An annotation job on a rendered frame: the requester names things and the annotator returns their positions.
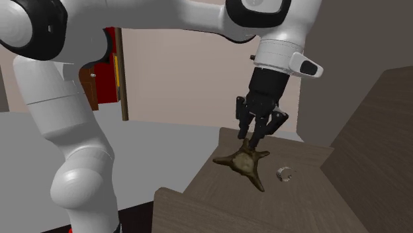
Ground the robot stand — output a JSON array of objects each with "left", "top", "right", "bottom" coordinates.
[{"left": 40, "top": 201, "right": 155, "bottom": 233}]

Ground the red and brown door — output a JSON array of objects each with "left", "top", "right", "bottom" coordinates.
[{"left": 79, "top": 26, "right": 130, "bottom": 122}]

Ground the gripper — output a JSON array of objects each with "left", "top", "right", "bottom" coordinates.
[{"left": 235, "top": 67, "right": 291, "bottom": 150}]

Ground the brown star-shaped object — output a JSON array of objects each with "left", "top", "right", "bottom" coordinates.
[{"left": 212, "top": 138, "right": 271, "bottom": 193}]

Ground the brown wooden furniture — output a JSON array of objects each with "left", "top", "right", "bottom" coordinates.
[{"left": 150, "top": 66, "right": 413, "bottom": 233}]

